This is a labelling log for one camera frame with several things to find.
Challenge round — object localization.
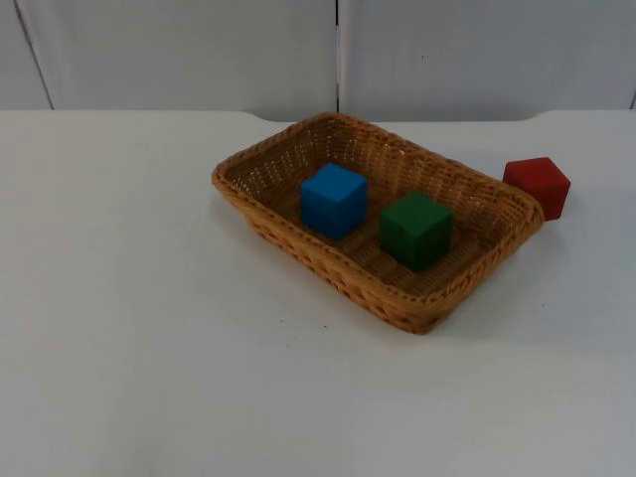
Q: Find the blue cube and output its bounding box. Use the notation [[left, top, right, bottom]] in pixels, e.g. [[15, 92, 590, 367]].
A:
[[300, 162, 370, 241]]

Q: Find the red cube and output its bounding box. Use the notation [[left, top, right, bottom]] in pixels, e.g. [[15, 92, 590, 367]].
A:
[[502, 156, 572, 222]]

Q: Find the pale brown wicker basket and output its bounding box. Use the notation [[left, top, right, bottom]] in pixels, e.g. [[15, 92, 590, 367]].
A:
[[211, 111, 546, 337]]

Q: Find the green cube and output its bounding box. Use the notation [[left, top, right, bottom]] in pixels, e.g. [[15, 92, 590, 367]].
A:
[[380, 191, 454, 274]]

